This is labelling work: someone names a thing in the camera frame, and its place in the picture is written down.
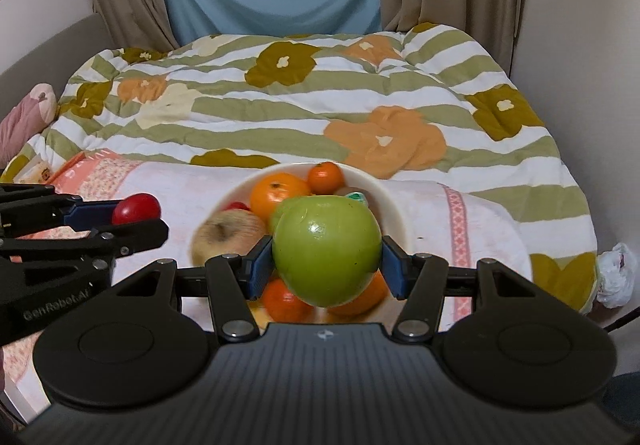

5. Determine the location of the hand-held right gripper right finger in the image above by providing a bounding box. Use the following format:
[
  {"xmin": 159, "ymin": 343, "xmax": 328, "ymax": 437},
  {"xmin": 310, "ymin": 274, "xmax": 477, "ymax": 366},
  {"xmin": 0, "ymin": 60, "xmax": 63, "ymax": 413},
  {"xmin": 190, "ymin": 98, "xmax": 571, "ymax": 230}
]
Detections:
[{"xmin": 382, "ymin": 235, "xmax": 533, "ymax": 341}]

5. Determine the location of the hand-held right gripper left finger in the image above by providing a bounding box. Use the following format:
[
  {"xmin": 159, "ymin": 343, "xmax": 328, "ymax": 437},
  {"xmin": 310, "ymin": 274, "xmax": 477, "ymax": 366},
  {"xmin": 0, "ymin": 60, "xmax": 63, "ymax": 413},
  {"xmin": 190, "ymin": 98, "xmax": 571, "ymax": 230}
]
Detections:
[{"xmin": 105, "ymin": 235, "xmax": 275, "ymax": 341}]

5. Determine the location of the small mandarin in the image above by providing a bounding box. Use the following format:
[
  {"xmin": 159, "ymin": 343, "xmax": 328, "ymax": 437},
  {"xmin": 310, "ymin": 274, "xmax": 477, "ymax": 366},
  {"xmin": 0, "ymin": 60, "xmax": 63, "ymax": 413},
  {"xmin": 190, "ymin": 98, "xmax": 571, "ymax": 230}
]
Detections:
[
  {"xmin": 261, "ymin": 277, "xmax": 316, "ymax": 324},
  {"xmin": 306, "ymin": 162, "xmax": 346, "ymax": 196}
]

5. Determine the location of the yellow red apple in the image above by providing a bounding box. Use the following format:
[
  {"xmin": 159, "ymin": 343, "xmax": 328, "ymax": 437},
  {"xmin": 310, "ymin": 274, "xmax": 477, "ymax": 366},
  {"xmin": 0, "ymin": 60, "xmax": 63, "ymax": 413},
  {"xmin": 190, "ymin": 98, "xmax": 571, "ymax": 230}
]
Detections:
[{"xmin": 191, "ymin": 210, "xmax": 268, "ymax": 268}]

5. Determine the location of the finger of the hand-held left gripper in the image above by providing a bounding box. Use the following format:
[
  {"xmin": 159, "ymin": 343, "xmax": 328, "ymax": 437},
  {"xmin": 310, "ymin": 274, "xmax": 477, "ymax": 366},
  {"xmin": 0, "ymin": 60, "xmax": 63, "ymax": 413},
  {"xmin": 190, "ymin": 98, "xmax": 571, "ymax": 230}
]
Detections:
[
  {"xmin": 0, "ymin": 182, "xmax": 123, "ymax": 238},
  {"xmin": 0, "ymin": 219, "xmax": 170, "ymax": 276}
]

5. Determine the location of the yellow snack packet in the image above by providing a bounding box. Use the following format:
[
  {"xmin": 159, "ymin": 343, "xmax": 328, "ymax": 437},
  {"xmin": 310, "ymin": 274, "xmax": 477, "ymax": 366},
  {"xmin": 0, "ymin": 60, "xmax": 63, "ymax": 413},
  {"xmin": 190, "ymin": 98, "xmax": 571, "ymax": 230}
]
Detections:
[{"xmin": 17, "ymin": 157, "xmax": 58, "ymax": 186}]

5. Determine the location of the pink plush toy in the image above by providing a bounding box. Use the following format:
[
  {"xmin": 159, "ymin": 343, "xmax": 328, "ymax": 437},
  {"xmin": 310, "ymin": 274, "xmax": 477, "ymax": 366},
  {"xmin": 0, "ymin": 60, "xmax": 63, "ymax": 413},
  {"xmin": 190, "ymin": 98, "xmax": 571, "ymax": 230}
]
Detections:
[{"xmin": 0, "ymin": 83, "xmax": 57, "ymax": 166}]

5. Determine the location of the white plastic bag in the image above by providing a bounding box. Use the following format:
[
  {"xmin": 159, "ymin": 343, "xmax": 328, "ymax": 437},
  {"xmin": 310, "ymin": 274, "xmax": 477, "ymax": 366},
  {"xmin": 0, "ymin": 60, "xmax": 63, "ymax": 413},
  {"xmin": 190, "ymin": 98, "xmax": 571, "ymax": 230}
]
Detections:
[{"xmin": 595, "ymin": 242, "xmax": 640, "ymax": 310}]

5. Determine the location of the large orange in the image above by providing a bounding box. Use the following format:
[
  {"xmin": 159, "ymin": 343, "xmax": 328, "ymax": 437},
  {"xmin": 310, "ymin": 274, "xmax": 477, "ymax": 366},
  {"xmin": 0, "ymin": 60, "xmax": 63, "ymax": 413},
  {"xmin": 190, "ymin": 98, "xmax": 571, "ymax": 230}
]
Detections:
[{"xmin": 327, "ymin": 270, "xmax": 390, "ymax": 317}]

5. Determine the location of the green striped floral blanket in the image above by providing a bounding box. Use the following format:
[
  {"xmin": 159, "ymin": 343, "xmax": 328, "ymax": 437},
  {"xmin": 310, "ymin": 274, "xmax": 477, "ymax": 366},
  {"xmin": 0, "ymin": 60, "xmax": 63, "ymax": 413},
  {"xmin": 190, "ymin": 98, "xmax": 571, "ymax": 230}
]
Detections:
[{"xmin": 0, "ymin": 22, "xmax": 598, "ymax": 316}]

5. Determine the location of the pink floral towel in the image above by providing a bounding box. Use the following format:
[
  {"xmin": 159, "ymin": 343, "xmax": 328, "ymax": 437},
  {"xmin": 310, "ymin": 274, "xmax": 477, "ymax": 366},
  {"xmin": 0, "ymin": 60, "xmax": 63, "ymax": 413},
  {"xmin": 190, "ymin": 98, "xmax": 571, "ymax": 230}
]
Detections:
[{"xmin": 0, "ymin": 150, "xmax": 533, "ymax": 421}]

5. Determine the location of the cream duck print bowl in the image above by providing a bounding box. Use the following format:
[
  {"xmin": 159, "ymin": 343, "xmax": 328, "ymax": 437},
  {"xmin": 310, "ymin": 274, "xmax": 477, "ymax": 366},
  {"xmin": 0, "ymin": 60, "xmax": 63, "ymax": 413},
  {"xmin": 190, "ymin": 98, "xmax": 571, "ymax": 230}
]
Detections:
[{"xmin": 207, "ymin": 161, "xmax": 418, "ymax": 326}]

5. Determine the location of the grey upholstered headboard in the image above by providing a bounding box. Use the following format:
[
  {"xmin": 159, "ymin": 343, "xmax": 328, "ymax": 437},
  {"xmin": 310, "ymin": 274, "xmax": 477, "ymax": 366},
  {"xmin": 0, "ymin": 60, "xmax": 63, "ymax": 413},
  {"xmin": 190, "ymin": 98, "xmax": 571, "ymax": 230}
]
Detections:
[{"xmin": 0, "ymin": 14, "xmax": 113, "ymax": 123}]

